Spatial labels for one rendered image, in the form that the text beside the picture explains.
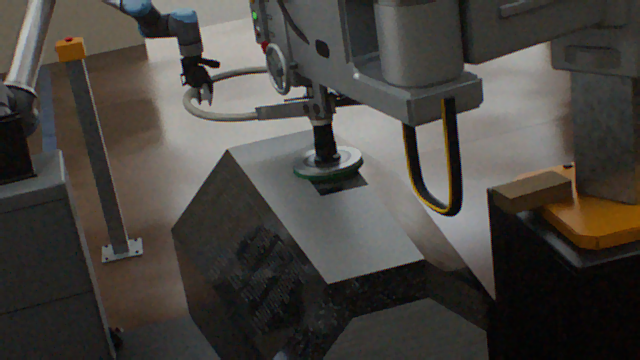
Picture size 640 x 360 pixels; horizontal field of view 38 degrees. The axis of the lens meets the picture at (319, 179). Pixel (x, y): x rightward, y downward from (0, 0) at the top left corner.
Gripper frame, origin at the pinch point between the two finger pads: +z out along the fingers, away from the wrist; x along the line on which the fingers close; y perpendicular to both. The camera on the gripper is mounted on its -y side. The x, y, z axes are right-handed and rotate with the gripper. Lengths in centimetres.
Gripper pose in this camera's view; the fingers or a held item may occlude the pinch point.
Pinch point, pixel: (205, 101)
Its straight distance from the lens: 358.8
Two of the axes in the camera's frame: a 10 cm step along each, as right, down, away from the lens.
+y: -5.5, 4.3, -7.2
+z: 1.3, 8.9, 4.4
